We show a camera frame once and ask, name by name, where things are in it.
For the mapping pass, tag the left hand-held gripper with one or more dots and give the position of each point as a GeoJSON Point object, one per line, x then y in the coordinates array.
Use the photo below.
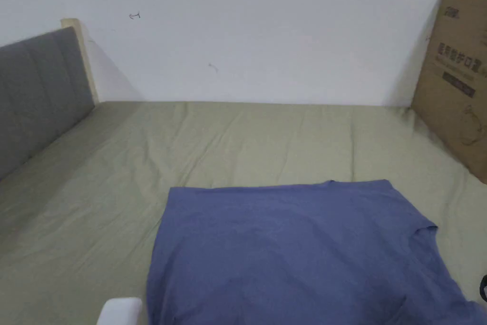
{"type": "Point", "coordinates": [120, 313]}

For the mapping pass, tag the bed with pale green sheet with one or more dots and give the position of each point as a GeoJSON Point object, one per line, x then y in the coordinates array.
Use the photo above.
{"type": "Point", "coordinates": [236, 142]}

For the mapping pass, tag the brown cardboard carton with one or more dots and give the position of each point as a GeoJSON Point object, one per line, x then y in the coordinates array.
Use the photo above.
{"type": "Point", "coordinates": [452, 85]}

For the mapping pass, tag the grey padded headboard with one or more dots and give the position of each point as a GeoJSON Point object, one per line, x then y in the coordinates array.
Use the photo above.
{"type": "Point", "coordinates": [38, 85]}

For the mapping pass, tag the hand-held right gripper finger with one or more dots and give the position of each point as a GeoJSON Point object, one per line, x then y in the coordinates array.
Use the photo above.
{"type": "Point", "coordinates": [483, 287]}

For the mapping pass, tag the blue shirt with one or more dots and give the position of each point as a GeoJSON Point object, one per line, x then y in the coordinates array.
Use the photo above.
{"type": "Point", "coordinates": [289, 249]}

